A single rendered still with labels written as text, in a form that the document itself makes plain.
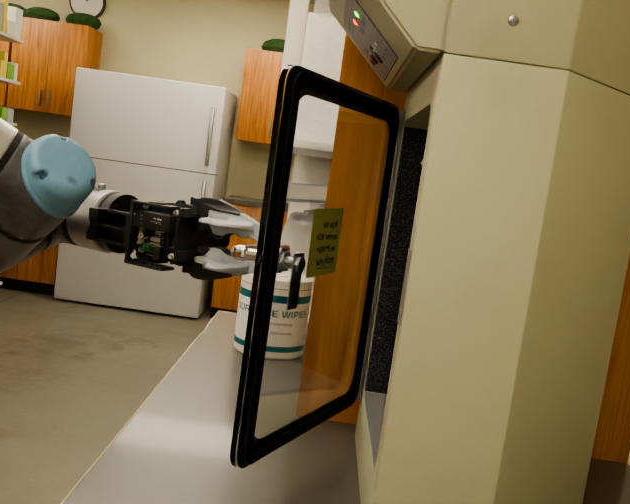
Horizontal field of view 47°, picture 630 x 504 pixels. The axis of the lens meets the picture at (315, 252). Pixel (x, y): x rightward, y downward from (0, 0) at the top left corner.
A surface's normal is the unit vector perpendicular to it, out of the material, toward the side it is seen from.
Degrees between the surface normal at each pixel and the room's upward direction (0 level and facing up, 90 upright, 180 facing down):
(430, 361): 90
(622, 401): 90
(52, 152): 56
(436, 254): 90
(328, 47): 82
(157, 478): 0
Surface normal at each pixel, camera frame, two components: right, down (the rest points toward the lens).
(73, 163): 0.69, -0.40
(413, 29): -0.03, 0.11
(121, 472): 0.14, -0.98
